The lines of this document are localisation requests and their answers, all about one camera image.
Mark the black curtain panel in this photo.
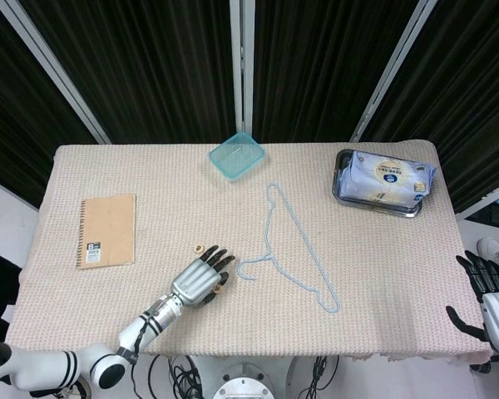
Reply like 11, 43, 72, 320
251, 0, 419, 145
0, 0, 101, 209
359, 0, 499, 213
18, 0, 238, 145

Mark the grey metal frame post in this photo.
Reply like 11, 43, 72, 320
228, 0, 255, 135
0, 0, 112, 145
349, 0, 440, 142

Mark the clear plastic box teal lid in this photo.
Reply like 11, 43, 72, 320
209, 131, 267, 184

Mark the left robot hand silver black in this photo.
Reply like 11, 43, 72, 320
169, 244, 237, 309

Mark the white shoe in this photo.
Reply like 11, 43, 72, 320
477, 236, 499, 263

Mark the black cable bundle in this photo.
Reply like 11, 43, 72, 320
301, 355, 340, 399
147, 354, 205, 399

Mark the grey floor rail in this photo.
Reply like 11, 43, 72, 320
457, 176, 499, 221

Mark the light blue wire hanger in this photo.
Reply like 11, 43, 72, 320
237, 182, 342, 314

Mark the brown spiral notebook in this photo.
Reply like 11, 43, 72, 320
77, 193, 137, 270

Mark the beige woven tablecloth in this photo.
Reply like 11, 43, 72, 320
3, 139, 494, 362

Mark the dark metal tray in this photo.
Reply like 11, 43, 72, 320
331, 148, 424, 219

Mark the silver white robot base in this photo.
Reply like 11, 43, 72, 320
190, 355, 300, 399

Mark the blue tissue pack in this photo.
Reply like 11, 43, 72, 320
339, 150, 437, 211

